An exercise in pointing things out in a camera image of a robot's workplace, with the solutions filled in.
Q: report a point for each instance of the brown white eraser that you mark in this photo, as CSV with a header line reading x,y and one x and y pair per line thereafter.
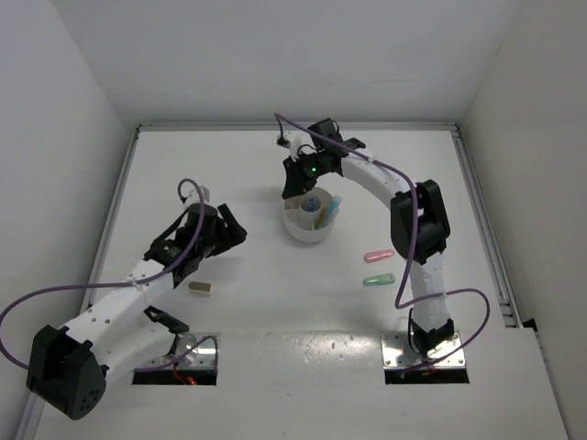
x,y
200,288

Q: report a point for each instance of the left aluminium frame rail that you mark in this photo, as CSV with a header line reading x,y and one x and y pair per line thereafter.
x,y
32,413

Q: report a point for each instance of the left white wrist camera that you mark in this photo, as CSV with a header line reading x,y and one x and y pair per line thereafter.
x,y
197,193

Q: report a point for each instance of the right aluminium frame rail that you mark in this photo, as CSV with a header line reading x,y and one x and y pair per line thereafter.
x,y
501,280

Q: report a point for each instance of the back aluminium frame rail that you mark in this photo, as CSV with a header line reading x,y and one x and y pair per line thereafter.
x,y
273,126

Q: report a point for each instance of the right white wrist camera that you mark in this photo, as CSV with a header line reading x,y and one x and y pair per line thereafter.
x,y
292,144

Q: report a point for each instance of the clear blue glue bottle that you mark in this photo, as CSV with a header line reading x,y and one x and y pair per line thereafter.
x,y
311,204

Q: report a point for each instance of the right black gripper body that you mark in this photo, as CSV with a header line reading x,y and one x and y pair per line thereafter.
x,y
313,167

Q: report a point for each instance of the pink highlighter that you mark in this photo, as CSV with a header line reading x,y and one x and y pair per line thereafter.
x,y
378,255

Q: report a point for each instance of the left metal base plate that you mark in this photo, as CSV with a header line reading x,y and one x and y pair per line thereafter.
x,y
189,351

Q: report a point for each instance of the white round divided organizer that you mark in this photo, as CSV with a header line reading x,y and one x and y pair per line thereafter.
x,y
302,225

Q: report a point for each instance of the yellow highlighter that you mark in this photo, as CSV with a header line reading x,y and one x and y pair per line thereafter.
x,y
323,220

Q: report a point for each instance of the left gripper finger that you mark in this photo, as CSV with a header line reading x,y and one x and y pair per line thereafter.
x,y
233,238
232,225

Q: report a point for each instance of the blue highlighter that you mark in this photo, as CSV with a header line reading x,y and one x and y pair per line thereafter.
x,y
335,202

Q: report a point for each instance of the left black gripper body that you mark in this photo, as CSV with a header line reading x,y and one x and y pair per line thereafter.
x,y
213,244

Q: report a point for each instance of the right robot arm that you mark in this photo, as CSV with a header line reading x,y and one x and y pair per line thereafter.
x,y
419,222

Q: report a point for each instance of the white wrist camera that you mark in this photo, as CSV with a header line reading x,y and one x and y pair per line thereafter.
x,y
292,144
197,193

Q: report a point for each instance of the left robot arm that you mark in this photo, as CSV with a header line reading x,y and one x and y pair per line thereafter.
x,y
71,366

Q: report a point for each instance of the aluminium frame rail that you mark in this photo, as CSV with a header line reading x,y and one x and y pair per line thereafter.
x,y
32,413
273,126
501,280

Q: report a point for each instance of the metal base plate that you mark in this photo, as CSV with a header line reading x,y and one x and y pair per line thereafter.
x,y
398,355
189,351

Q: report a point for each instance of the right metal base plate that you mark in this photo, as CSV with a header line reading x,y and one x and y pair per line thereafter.
x,y
398,355

